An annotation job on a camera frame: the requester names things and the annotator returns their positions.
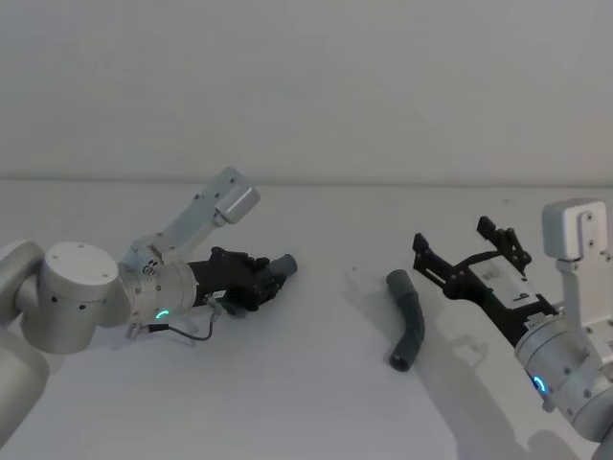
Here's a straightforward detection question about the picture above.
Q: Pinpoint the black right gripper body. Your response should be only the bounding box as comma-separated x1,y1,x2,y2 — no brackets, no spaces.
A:
443,250,562,347

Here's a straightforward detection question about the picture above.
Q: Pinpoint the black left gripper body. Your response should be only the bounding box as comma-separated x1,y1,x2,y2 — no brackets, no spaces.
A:
189,246,260,316

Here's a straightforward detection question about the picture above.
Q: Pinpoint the short grey tube piece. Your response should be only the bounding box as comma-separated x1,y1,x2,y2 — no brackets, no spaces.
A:
269,253,299,279

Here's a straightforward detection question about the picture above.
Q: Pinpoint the bent dark grey tube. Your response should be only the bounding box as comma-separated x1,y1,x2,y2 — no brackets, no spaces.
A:
386,268,427,373

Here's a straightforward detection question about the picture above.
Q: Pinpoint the white table cloth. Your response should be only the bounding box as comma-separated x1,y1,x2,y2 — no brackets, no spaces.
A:
0,177,613,460

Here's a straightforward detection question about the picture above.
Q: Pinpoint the white backdrop curtain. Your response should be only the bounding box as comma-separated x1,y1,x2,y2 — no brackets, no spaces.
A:
0,0,613,186

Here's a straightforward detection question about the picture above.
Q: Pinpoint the thin dark wrist cable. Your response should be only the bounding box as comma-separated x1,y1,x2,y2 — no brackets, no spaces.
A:
125,295,224,345

